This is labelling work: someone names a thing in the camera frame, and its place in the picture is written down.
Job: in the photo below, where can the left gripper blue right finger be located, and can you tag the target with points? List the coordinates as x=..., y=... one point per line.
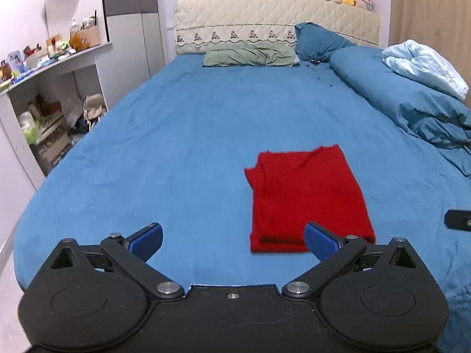
x=337, y=255

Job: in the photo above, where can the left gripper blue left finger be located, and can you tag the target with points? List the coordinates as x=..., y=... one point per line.
x=129, y=256

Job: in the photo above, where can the white shelf desk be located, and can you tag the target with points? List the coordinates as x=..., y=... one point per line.
x=76, y=76

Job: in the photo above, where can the cream quilted headboard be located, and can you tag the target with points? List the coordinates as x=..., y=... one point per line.
x=201, y=24

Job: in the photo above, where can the light blue blanket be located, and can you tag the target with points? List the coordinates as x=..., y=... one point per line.
x=425, y=65

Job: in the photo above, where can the woven basket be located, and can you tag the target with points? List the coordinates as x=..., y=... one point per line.
x=91, y=36

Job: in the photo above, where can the beige curtain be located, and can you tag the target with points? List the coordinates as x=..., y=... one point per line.
x=443, y=25

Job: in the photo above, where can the beige bag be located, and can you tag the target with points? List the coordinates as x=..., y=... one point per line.
x=94, y=107

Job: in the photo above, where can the blue pillow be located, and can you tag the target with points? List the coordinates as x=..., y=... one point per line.
x=315, y=43

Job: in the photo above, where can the light pink plush toy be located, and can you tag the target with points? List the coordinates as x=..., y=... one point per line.
x=365, y=4

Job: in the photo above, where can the red cloth garment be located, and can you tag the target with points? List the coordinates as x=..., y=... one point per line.
x=291, y=189

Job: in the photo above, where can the green plastic bag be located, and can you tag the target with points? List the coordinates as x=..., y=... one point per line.
x=29, y=128

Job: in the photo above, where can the white grey wardrobe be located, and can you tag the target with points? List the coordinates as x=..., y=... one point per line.
x=137, y=47

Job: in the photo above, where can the clear plastic drawer unit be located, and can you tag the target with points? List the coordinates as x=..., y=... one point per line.
x=54, y=142

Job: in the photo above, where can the orange teddy bear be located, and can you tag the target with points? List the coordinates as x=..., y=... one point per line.
x=78, y=43

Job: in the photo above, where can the blue bed sheet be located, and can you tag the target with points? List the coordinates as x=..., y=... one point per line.
x=174, y=151

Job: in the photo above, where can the folded blue duvet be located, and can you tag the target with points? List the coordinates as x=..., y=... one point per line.
x=420, y=111

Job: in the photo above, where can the green pillow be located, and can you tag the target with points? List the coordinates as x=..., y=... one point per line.
x=251, y=54

